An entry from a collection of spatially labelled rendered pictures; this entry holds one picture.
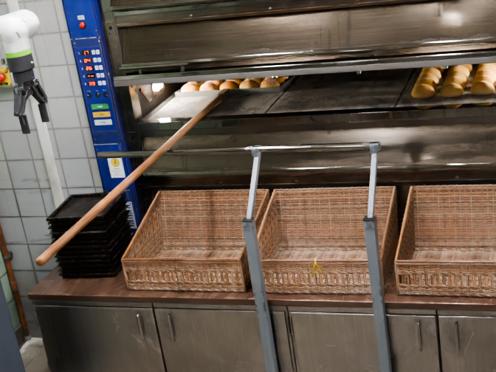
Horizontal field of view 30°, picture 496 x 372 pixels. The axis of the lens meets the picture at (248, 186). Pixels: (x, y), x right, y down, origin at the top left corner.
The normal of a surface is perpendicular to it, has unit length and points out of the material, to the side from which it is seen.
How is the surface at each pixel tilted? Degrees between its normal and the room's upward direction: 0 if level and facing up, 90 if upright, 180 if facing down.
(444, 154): 70
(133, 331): 90
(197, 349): 90
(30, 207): 90
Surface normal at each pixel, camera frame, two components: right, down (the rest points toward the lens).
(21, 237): -0.30, 0.38
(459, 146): -0.33, 0.04
